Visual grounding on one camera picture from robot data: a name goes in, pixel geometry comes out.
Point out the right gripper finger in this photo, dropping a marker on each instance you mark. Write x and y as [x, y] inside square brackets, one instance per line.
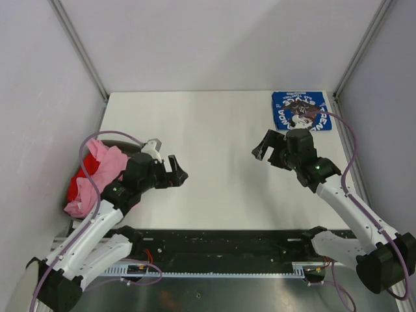
[274, 140]
[259, 151]

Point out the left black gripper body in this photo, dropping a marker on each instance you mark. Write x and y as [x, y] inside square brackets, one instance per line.
[153, 179]

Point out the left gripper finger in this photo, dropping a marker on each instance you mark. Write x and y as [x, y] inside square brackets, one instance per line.
[174, 178]
[175, 166]

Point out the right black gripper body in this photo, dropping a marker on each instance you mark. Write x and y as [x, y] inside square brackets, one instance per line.
[290, 160]

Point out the pink t shirt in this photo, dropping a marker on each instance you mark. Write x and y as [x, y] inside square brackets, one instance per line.
[97, 175]

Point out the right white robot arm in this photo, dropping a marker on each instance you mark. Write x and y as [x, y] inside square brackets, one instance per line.
[379, 254]

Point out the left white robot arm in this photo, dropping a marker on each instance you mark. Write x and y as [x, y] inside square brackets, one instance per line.
[66, 272]

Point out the grey plastic tray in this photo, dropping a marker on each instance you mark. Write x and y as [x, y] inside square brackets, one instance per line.
[120, 146]

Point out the folded blue printed t shirt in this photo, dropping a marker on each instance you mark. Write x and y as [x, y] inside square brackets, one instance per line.
[301, 110]

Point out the red t shirt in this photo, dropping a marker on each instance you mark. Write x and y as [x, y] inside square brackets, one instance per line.
[80, 186]

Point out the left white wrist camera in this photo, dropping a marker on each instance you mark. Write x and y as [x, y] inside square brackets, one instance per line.
[152, 148]

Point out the right aluminium frame post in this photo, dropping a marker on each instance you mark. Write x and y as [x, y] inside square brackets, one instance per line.
[370, 35]

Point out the aluminium frame post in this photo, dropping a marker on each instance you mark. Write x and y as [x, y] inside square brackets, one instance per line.
[73, 37]
[370, 35]

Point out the left aluminium frame post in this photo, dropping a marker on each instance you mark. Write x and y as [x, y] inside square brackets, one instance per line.
[73, 37]

